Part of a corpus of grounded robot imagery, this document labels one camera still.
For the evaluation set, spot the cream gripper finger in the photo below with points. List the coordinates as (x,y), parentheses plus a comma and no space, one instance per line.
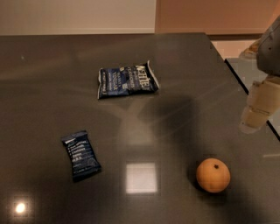
(262,102)

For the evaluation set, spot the orange fruit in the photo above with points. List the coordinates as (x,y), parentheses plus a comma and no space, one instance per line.
(213,175)

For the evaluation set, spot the blue kettle chip bag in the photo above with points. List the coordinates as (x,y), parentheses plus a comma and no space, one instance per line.
(127,80)

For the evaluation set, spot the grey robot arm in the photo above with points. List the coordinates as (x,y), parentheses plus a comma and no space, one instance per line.
(268,52)

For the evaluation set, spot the dark blue rxbar wrapper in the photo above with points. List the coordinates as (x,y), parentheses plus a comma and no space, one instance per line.
(81,154)

